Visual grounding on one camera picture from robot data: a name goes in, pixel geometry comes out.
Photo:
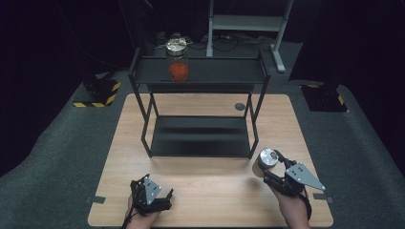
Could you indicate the grey metal stand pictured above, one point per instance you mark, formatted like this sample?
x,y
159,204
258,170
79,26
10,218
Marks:
x,y
248,22

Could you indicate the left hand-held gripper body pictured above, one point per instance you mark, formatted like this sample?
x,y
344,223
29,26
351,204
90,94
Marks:
x,y
149,195

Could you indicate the black metal shelf rack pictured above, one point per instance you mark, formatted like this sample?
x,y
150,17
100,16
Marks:
x,y
200,136

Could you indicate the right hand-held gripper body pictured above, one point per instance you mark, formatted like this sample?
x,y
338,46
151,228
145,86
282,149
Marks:
x,y
296,179

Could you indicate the person's left hand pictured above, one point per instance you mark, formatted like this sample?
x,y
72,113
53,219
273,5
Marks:
x,y
140,219

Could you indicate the grey tape strip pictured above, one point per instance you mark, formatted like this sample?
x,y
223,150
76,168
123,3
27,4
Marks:
x,y
322,197
95,199

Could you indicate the black base with hazard stripes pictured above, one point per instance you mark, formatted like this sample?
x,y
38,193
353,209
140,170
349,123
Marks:
x,y
100,92
323,97

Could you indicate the person's right hand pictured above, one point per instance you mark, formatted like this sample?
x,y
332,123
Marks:
x,y
293,210

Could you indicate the glass jar of orange powder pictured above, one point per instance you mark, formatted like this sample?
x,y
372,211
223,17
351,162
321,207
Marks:
x,y
178,68

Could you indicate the glass jar of tan powder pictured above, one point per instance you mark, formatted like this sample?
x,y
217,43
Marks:
x,y
266,159

